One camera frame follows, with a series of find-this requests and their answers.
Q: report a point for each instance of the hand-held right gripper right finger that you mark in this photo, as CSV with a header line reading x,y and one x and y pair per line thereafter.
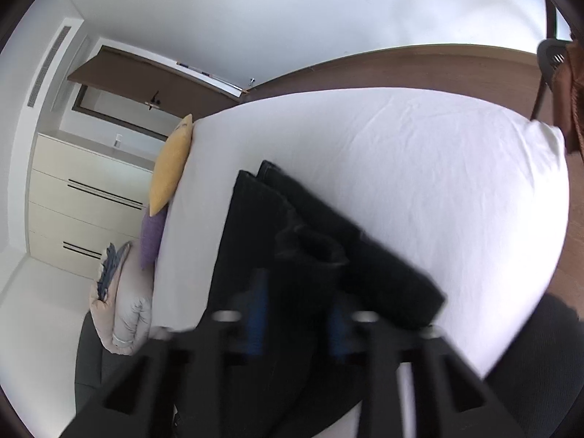
x,y
340,333

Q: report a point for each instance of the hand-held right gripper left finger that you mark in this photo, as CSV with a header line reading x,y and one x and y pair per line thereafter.
x,y
255,315

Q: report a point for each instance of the black denim pants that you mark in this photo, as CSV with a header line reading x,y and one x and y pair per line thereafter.
x,y
273,219

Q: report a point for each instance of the folded beige duvet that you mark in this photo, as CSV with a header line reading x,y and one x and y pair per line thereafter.
x,y
132,310

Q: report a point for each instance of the purple pillow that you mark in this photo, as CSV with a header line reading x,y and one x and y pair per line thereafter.
x,y
153,237

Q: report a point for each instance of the yellow pillow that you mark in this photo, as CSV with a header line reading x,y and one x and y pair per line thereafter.
x,y
171,169

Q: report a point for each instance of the dark grey headboard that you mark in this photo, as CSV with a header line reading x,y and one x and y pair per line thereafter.
x,y
91,374

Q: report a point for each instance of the white-sheeted bed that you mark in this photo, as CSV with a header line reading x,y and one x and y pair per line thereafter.
x,y
410,169

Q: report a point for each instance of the dark grey cloth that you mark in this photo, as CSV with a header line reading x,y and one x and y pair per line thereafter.
x,y
547,365

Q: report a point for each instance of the cream wardrobe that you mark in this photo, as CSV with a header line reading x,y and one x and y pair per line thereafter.
x,y
68,178

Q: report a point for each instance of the brown wooden door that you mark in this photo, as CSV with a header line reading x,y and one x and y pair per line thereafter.
x,y
137,77

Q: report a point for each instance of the white air vent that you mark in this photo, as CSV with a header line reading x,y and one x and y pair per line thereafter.
x,y
48,68

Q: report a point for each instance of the brown patterned cloth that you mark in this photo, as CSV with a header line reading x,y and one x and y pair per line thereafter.
x,y
575,109

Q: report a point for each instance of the small white wall switch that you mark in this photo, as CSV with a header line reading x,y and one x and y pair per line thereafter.
x,y
118,140

